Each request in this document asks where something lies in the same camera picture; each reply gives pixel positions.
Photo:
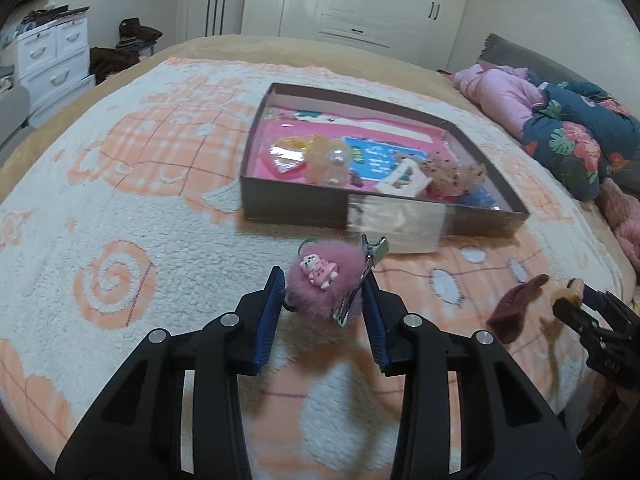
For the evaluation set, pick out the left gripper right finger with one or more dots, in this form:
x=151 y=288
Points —
x=468 y=410

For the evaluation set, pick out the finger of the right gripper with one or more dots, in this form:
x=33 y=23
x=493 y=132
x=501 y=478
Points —
x=578 y=320
x=597 y=300

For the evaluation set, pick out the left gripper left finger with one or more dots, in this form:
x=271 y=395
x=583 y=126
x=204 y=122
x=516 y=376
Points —
x=172 y=409

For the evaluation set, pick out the dark red hair clip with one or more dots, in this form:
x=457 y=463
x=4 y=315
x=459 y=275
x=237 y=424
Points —
x=508 y=319

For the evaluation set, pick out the beige sheer bow hair clip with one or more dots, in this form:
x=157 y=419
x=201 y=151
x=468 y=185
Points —
x=448 y=177

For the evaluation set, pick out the white claw hair clip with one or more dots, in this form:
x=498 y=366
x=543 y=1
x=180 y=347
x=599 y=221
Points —
x=406 y=180

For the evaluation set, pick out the pink fluffy pompom clip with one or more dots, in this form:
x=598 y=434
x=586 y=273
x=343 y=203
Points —
x=324 y=282

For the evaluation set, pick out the blue small packet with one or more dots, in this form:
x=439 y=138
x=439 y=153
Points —
x=479 y=198

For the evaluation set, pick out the blue floral quilt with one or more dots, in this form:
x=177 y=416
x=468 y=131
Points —
x=581 y=134

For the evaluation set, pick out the clear tape patch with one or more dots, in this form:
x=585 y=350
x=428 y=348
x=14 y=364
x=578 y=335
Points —
x=409 y=226

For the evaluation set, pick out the white peach patterned blanket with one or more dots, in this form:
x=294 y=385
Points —
x=131 y=220

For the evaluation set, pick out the pink jacket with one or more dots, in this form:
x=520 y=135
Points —
x=503 y=93

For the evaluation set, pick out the grey pillow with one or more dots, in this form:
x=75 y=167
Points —
x=498 y=51

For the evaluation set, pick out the pink children's book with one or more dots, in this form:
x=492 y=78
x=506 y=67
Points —
x=277 y=149

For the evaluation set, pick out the brown shallow cardboard box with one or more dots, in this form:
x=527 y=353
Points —
x=303 y=204

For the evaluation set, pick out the tan bed cover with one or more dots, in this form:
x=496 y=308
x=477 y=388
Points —
x=346 y=61

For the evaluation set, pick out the white wardrobe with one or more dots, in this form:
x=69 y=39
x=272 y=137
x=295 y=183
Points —
x=420 y=32

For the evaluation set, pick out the grey chair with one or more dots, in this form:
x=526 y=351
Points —
x=14 y=126

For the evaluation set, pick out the dark clothes pile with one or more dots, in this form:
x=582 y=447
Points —
x=133 y=39

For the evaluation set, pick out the white drawer cabinet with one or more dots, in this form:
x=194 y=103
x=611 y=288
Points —
x=51 y=62

